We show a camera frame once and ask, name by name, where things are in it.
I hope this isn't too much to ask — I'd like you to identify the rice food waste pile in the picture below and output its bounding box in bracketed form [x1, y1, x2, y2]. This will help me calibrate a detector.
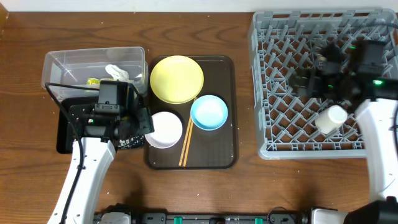
[118, 136, 145, 149]

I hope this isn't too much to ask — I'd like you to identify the pink white bowl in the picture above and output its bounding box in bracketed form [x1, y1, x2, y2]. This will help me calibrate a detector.
[145, 111, 183, 149]

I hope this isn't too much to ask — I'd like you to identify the white green cup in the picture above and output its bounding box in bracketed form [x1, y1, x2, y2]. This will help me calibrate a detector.
[315, 105, 348, 134]

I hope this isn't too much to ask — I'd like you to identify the white tissue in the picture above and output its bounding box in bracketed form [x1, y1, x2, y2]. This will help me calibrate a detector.
[105, 64, 129, 82]

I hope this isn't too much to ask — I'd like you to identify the light blue bowl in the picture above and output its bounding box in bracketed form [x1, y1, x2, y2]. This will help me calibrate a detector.
[190, 95, 228, 131]

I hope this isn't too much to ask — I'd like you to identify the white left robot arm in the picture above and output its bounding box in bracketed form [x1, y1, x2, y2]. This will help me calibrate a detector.
[49, 98, 144, 223]

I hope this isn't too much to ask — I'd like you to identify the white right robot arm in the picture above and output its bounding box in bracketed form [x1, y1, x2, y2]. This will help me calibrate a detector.
[289, 40, 397, 224]

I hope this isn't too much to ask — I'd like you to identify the black waste bin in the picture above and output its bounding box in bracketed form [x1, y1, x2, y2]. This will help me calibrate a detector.
[56, 96, 98, 154]

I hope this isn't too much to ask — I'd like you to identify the grey dishwasher rack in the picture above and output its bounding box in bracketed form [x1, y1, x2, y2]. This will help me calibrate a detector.
[248, 9, 397, 159]

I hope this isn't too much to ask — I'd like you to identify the clear plastic waste bin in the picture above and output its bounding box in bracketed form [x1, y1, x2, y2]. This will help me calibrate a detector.
[42, 47, 148, 101]

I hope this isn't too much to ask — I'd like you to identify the yellow green wrapper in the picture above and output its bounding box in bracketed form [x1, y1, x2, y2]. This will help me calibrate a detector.
[86, 78, 101, 85]

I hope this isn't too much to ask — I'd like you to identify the wooden chopstick right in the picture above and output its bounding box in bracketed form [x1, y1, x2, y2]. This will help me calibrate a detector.
[181, 115, 194, 167]

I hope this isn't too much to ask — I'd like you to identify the wooden chopstick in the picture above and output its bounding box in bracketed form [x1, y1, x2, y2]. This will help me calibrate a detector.
[181, 115, 194, 167]
[178, 115, 193, 167]

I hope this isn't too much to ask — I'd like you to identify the wooden chopstick left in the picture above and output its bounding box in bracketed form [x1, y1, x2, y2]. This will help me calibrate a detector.
[178, 115, 193, 167]

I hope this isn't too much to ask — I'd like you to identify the yellow plate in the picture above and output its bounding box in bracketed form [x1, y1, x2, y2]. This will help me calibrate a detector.
[150, 55, 204, 104]

